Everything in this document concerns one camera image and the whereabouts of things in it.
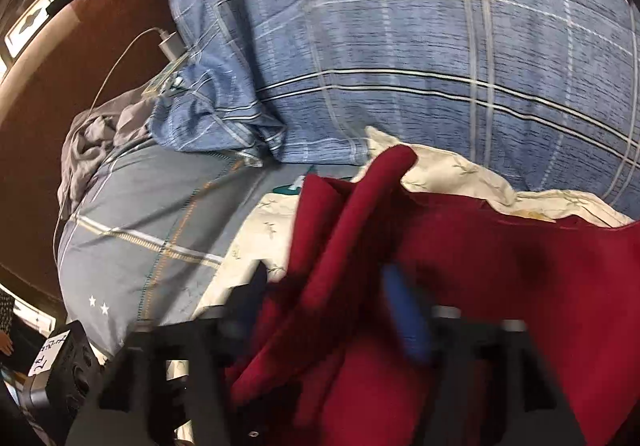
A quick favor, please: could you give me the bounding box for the red fleece garment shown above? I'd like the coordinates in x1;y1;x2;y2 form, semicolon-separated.
228;146;639;445

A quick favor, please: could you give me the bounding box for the grey striped bed sheet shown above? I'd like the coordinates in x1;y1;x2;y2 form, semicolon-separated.
58;141;357;356

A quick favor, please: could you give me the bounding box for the cream leaf-print cloth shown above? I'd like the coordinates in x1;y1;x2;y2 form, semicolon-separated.
196;144;639;311

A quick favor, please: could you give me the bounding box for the grey crumpled garment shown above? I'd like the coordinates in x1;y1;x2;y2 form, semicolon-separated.
58;87;155;220

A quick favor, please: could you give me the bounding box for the white charger adapter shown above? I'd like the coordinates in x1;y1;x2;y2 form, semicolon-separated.
158;29;186;62

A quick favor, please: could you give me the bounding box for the dark wooden headboard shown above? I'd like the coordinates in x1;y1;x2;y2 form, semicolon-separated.
0;0;175;305

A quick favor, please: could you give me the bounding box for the white charger cable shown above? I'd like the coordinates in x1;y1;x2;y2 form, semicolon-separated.
52;26;166;268

